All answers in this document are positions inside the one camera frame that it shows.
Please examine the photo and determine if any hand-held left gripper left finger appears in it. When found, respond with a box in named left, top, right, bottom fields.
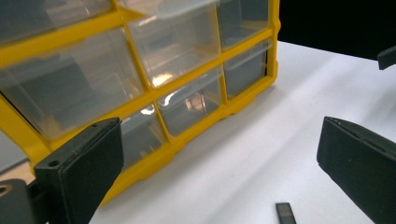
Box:
left=33, top=117, right=125, bottom=224

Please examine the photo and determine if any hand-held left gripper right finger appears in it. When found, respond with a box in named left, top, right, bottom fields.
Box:
left=317, top=116, right=396, bottom=224

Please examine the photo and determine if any small black rectangular stick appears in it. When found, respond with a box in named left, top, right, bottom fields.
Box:
left=275, top=202, right=298, bottom=224

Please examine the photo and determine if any yellow black organizer cabinet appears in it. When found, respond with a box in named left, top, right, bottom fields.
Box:
left=0, top=0, right=282, bottom=207

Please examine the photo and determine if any clear plastic organizer drawer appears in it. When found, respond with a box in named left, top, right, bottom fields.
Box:
left=117, top=0, right=222, bottom=90

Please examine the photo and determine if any set of clear drawers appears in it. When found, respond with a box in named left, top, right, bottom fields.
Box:
left=0, top=0, right=273, bottom=171

